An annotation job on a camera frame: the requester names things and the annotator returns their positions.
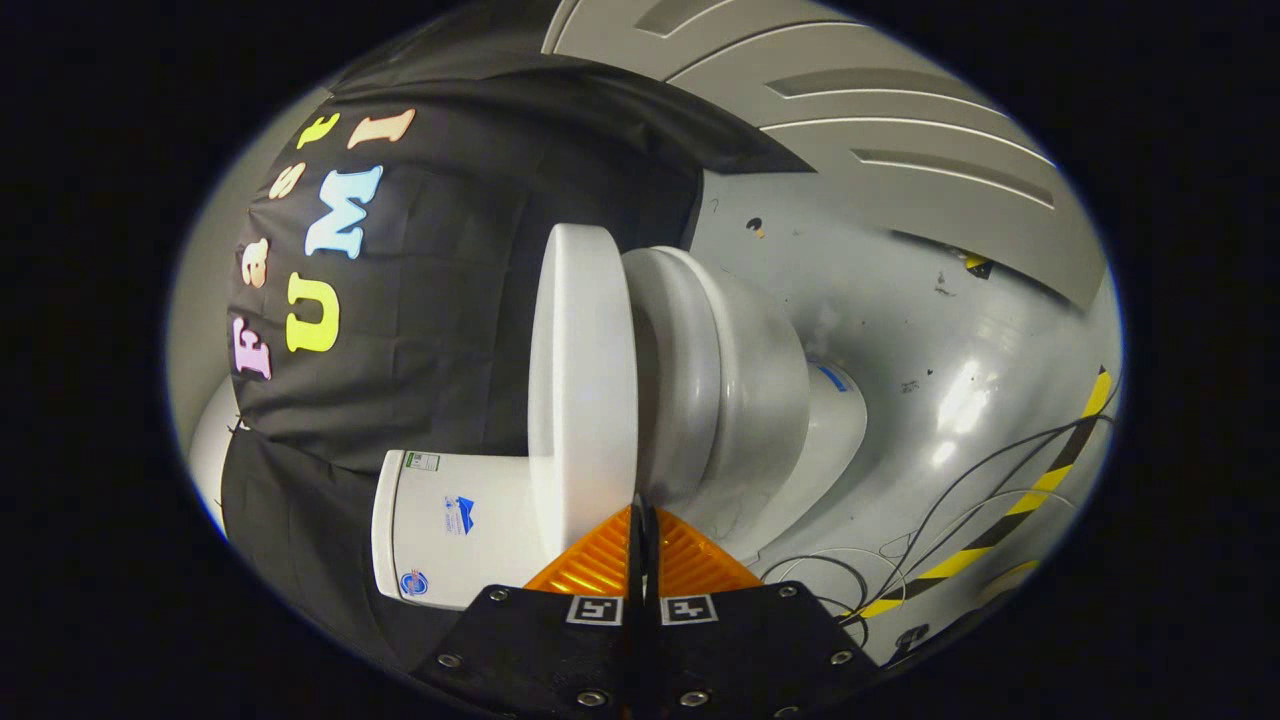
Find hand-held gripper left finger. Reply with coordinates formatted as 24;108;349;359
412;497;646;720

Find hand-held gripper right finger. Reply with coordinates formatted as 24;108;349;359
640;497;881;720

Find white toilet lid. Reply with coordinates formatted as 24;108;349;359
528;223;639;561

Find yellow black floor tape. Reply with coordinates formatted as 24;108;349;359
850;370;1113;621

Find black backdrop cloth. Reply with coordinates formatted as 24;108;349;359
220;50;816;673

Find white cabinet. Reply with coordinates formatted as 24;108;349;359
540;0;1106;311

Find black floor cables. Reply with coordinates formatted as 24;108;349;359
760;412;1116;641

